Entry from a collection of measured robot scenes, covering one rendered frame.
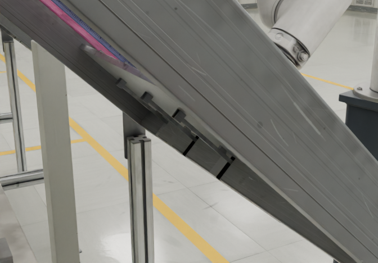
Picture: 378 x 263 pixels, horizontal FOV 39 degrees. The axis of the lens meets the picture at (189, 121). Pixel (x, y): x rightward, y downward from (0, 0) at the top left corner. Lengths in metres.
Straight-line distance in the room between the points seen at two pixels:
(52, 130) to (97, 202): 1.06
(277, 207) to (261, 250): 1.26
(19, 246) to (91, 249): 1.20
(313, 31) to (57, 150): 0.68
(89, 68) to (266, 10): 0.34
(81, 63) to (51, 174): 0.41
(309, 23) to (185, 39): 0.66
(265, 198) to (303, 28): 0.33
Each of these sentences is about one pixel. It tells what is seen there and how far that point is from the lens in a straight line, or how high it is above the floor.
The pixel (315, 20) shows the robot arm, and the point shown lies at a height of 0.90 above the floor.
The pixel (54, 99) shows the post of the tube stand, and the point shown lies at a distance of 1.27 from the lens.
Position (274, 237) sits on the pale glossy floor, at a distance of 2.04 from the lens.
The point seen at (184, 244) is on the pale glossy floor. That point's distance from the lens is 1.98.
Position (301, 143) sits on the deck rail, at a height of 0.89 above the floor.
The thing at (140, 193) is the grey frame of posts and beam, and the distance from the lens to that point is 1.13.
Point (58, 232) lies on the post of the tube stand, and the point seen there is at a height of 0.35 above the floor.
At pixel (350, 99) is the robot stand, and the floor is 0.69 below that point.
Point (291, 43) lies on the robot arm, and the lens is 0.91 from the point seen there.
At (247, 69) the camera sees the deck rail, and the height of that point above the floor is 0.94.
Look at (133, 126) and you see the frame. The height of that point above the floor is 0.66.
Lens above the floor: 1.01
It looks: 18 degrees down
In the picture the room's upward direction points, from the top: straight up
